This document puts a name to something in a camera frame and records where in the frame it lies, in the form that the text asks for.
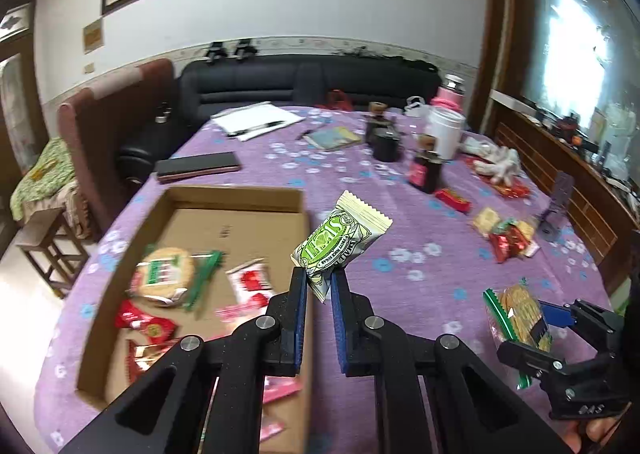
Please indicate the dark red gold snack pack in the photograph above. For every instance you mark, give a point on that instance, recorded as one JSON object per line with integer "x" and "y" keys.
{"x": 139, "y": 359}

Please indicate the green floral cloth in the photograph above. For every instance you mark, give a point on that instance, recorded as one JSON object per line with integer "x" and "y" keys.
{"x": 52, "y": 171}

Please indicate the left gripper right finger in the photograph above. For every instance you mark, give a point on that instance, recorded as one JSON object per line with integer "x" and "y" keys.
{"x": 431, "y": 395}

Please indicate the purple phone stand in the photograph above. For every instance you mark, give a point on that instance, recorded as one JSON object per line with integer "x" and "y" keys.
{"x": 549, "y": 221}

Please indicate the round cracker pack green stripe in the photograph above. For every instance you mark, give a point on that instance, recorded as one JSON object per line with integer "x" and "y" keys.
{"x": 173, "y": 277}

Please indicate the yellow biscuit pack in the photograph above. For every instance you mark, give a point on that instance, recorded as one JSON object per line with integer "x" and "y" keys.
{"x": 485, "y": 221}
{"x": 527, "y": 228}

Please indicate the black leather sofa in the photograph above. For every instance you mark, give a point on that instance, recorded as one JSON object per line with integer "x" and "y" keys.
{"x": 202, "y": 90}

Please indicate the red candy bar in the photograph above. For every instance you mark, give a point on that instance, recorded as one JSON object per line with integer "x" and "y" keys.
{"x": 453, "y": 200}

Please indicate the white plastic jar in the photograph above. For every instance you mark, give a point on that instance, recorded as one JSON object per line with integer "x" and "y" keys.
{"x": 446, "y": 126}

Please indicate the black tea tin rear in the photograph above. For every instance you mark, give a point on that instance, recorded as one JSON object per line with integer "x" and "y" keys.
{"x": 381, "y": 135}

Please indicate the red foil bag under gloves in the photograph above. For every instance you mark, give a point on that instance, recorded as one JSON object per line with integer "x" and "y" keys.
{"x": 503, "y": 176}

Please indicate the person's hand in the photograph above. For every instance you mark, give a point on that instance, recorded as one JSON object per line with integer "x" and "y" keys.
{"x": 598, "y": 436}

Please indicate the green white cookie pack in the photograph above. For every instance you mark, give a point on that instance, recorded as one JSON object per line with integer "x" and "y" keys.
{"x": 348, "y": 230}

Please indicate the small book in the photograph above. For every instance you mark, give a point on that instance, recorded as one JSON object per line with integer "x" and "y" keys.
{"x": 332, "y": 139}

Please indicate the brown armchair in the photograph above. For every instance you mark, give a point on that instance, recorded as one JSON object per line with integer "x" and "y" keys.
{"x": 97, "y": 119}

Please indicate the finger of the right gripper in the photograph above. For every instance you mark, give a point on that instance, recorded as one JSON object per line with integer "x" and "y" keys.
{"x": 557, "y": 315}

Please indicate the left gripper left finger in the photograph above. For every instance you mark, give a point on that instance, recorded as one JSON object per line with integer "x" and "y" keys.
{"x": 205, "y": 396}

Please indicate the shallow cardboard box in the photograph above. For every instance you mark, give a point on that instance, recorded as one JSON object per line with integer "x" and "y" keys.
{"x": 245, "y": 223}

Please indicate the white red small sachet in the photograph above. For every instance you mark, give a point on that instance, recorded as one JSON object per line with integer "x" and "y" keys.
{"x": 530, "y": 250}

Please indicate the pink long snack pack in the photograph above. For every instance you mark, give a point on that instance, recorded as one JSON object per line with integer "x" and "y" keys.
{"x": 277, "y": 388}

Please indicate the pink thermos bottle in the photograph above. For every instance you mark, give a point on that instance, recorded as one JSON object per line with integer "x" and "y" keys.
{"x": 450, "y": 94}

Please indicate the white work gloves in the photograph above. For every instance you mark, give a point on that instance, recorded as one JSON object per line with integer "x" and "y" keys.
{"x": 488, "y": 151}

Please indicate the black smartphone in case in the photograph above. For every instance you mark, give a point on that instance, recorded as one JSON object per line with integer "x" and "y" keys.
{"x": 181, "y": 168}

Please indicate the red crinkled candy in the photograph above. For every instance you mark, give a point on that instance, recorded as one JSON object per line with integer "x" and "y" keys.
{"x": 156, "y": 329}

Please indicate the wooden stool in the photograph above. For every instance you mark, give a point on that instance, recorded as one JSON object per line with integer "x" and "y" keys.
{"x": 52, "y": 248}

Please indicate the red shiny snack pack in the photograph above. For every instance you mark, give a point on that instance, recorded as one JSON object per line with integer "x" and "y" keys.
{"x": 509, "y": 243}

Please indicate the white paper stack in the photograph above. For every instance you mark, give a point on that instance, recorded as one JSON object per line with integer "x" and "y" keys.
{"x": 239, "y": 118}

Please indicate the black pen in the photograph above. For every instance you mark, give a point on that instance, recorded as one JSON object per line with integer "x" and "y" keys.
{"x": 268, "y": 125}

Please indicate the purple floral tablecloth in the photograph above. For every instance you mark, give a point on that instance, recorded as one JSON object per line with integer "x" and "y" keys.
{"x": 427, "y": 274}

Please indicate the black tea tin red label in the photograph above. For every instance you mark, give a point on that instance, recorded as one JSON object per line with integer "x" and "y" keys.
{"x": 424, "y": 171}

